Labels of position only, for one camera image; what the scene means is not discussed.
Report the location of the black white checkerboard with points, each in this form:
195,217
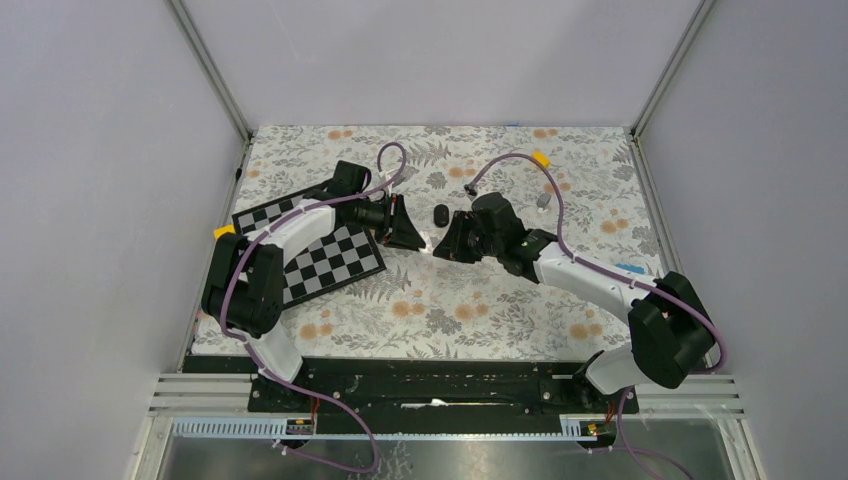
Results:
347,255

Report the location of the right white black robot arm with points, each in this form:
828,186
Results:
668,325

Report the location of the blue block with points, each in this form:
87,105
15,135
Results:
632,268

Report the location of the small grey block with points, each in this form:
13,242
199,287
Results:
543,201

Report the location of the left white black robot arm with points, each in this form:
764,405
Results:
245,282

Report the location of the yellow block right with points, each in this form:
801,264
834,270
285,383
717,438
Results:
541,158

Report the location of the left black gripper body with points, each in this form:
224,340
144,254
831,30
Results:
372,214

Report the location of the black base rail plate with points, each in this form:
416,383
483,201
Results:
436,397

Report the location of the black earbud charging case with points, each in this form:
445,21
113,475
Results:
441,216

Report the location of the floral table mat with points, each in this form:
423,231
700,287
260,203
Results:
423,307

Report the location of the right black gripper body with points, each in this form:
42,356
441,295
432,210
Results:
488,245

